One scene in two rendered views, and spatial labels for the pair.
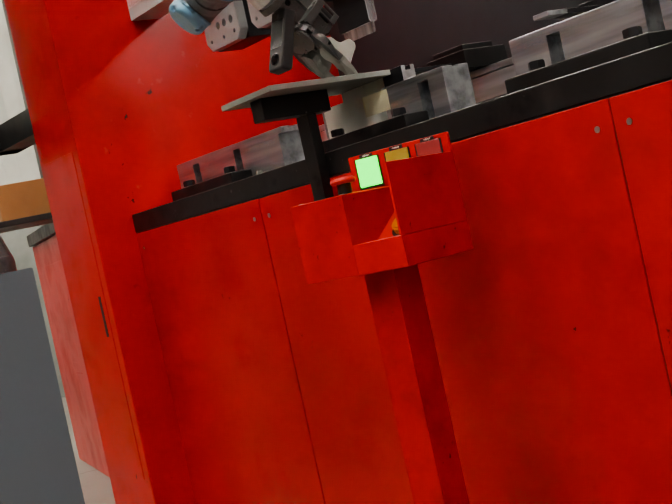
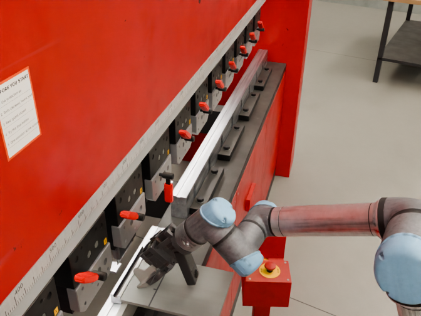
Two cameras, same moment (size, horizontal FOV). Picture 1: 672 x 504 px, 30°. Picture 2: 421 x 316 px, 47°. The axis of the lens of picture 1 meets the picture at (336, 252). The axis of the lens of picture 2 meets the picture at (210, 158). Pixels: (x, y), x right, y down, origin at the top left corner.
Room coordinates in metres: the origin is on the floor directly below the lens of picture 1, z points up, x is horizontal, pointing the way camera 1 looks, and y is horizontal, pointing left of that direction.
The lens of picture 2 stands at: (2.86, 0.74, 1.97)
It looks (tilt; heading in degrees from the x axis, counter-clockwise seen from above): 31 degrees down; 229
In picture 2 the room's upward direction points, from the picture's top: 1 degrees clockwise
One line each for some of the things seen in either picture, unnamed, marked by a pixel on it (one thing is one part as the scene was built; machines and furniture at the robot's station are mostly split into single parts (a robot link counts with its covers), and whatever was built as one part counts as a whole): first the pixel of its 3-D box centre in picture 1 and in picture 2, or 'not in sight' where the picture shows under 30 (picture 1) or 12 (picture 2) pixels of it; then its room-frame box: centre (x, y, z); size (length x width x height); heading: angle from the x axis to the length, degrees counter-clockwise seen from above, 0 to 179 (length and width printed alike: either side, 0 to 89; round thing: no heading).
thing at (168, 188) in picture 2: not in sight; (166, 187); (2.23, -0.16, 1.20); 0.04 x 0.02 x 0.10; 124
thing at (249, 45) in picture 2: not in sight; (241, 37); (1.24, -0.89, 1.26); 0.15 x 0.09 x 0.17; 34
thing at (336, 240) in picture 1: (377, 208); (265, 267); (1.88, -0.07, 0.75); 0.20 x 0.16 x 0.18; 48
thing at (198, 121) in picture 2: not in sight; (191, 105); (1.91, -0.45, 1.26); 0.15 x 0.09 x 0.17; 34
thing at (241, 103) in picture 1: (305, 90); (178, 286); (2.31, -0.01, 1.00); 0.26 x 0.18 x 0.01; 124
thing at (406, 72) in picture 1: (377, 84); (131, 273); (2.37, -0.14, 0.99); 0.20 x 0.03 x 0.03; 34
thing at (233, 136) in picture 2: not in sight; (232, 141); (1.52, -0.64, 0.89); 0.30 x 0.05 x 0.03; 34
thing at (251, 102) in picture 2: not in sight; (249, 106); (1.19, -0.86, 0.89); 0.30 x 0.05 x 0.03; 34
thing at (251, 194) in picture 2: not in sight; (250, 197); (1.45, -0.57, 0.59); 0.15 x 0.02 x 0.07; 34
